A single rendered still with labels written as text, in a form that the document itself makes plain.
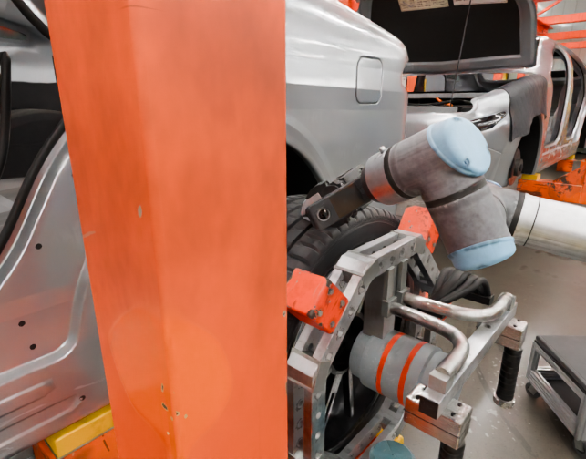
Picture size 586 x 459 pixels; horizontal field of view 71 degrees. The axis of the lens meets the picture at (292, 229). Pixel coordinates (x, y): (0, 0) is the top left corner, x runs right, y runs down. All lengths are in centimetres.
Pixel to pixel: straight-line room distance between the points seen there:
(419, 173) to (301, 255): 27
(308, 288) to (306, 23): 84
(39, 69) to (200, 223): 239
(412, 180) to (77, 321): 71
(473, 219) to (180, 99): 42
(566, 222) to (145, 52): 64
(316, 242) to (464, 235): 28
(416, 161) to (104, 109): 41
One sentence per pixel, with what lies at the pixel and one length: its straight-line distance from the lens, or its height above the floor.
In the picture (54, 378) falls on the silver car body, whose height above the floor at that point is 87.
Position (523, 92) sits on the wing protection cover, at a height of 146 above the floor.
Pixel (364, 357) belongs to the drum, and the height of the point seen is 88.
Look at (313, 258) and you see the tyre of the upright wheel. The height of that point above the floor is 112.
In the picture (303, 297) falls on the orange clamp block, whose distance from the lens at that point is 67.
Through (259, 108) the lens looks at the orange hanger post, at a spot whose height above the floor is 139.
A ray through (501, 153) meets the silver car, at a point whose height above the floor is 102.
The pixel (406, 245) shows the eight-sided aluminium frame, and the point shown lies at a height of 111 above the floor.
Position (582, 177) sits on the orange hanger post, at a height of 76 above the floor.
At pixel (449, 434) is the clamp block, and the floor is 92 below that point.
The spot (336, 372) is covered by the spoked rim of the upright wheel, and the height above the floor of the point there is 79.
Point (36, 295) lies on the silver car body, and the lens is 93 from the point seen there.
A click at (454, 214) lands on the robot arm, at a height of 125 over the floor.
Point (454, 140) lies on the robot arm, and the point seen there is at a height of 135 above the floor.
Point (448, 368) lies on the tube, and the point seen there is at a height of 101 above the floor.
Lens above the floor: 140
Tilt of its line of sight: 18 degrees down
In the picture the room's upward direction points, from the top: straight up
